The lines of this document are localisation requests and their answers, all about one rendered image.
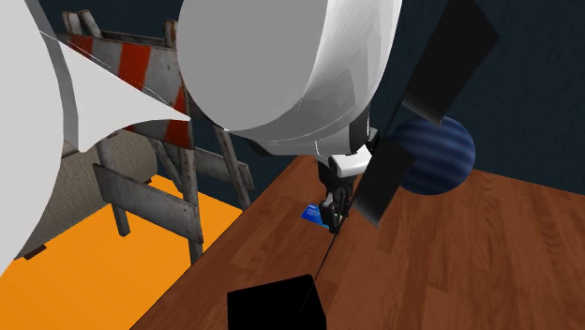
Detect blue flat card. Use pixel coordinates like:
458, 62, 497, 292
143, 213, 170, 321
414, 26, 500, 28
300, 202, 331, 230

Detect blue striped ball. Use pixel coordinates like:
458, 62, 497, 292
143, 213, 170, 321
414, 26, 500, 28
388, 115, 477, 197

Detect black block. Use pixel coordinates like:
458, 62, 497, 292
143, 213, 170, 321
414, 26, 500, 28
226, 274, 327, 330

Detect black flat panels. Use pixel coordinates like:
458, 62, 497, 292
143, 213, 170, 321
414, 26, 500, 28
351, 0, 501, 229

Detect red white wooden barricade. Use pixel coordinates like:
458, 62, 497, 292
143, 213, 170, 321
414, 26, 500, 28
61, 9, 255, 265

